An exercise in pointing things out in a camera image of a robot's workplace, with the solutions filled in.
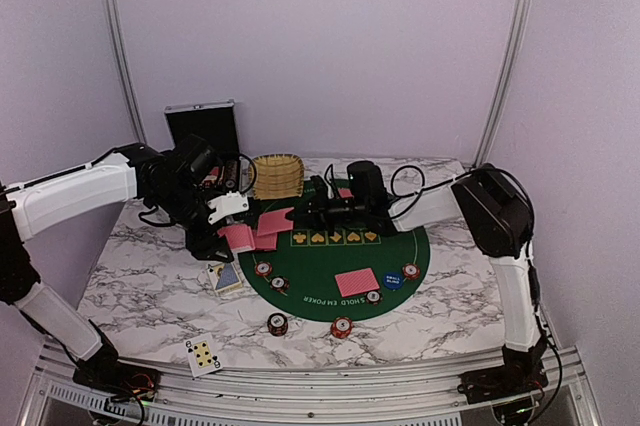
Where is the aluminium poker case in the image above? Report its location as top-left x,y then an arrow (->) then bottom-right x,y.
163,97 -> 244,197

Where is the playing card box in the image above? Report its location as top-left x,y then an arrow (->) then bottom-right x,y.
206,262 -> 244,296

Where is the red playing card deck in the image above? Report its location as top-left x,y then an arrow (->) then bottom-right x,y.
218,224 -> 256,253

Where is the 5 chip stack mat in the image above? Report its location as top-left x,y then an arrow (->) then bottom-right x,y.
402,263 -> 421,280

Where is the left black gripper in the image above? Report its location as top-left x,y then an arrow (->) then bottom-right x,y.
150,181 -> 233,262

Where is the face-up six of spades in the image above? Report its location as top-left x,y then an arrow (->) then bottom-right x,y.
184,334 -> 222,378

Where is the right chip row in case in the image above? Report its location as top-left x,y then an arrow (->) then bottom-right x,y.
222,159 -> 241,192

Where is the left aluminium frame post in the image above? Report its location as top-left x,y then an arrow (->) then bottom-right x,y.
103,0 -> 147,143

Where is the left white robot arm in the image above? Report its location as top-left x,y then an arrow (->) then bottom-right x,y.
1,139 -> 226,391

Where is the dealt card seat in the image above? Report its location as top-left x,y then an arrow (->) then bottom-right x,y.
339,188 -> 353,198
254,233 -> 278,251
335,268 -> 380,298

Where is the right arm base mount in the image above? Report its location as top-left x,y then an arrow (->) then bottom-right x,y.
457,363 -> 549,404

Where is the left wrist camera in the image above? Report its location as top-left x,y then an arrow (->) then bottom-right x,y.
207,192 -> 249,224

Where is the blue small blind button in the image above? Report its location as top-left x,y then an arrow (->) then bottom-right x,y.
382,272 -> 405,291

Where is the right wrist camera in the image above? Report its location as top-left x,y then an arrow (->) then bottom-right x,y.
347,160 -> 389,212

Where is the right aluminium frame post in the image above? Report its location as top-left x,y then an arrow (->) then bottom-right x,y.
472,0 -> 532,166

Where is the red tan 5 chip stack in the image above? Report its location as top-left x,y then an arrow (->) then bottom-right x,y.
330,316 -> 353,339

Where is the woven bamboo basket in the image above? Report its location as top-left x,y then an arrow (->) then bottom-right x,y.
250,153 -> 305,200

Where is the black red 100 chip stack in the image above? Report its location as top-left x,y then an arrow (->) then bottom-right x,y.
267,312 -> 288,337

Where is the boxed card deck in case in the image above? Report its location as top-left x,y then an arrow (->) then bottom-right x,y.
202,167 -> 221,188

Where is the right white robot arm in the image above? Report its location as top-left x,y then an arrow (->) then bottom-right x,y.
285,160 -> 545,354

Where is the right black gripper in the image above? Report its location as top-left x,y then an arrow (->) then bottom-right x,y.
287,187 -> 369,236

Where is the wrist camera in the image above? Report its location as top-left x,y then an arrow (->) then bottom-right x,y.
347,160 -> 389,212
207,192 -> 249,224

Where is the dealt card bottom seat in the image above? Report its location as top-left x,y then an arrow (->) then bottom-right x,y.
335,268 -> 380,298

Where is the dealt card top seat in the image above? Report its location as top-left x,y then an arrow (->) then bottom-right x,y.
339,188 -> 353,198

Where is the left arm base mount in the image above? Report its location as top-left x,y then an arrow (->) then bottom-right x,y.
73,358 -> 161,401

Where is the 100 chip stack bottom mat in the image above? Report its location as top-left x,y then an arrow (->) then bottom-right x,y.
365,290 -> 383,305

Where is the round green poker mat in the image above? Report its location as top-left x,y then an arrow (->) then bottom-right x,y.
238,225 -> 431,323

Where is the aluminium front rail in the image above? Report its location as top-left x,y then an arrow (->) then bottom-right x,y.
18,344 -> 600,425

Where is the aluminium frame post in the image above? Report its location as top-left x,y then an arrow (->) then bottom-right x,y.
472,0 -> 532,166
103,0 -> 147,143

